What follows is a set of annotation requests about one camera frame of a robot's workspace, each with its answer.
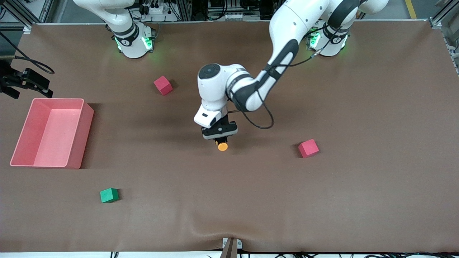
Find green foam cube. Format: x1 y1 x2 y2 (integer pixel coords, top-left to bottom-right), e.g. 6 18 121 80
100 188 119 204

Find metal table edge clamp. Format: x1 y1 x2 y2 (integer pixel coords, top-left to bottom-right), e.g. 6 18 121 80
222 237 243 258

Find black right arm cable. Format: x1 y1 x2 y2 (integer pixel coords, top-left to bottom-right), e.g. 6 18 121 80
0 32 55 75

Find white power strip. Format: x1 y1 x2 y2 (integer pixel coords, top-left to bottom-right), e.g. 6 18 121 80
138 3 165 20

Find brown table mat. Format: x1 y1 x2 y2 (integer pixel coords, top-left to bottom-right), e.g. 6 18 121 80
0 21 459 253

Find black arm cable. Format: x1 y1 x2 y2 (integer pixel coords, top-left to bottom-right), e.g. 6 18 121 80
0 32 55 75
229 34 345 130

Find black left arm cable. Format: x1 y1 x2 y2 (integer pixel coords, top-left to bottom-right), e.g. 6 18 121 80
229 34 345 130

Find pink plastic bin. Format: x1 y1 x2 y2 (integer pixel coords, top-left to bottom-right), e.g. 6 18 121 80
10 98 95 169

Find aluminium frame profile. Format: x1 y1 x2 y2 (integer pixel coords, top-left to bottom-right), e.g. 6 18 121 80
429 0 459 76
0 0 36 34

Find grey background equipment rack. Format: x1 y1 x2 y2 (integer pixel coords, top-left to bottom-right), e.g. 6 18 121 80
206 0 262 21

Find red foam cube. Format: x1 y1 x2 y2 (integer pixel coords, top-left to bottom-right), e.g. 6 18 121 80
153 75 173 96
298 139 320 159

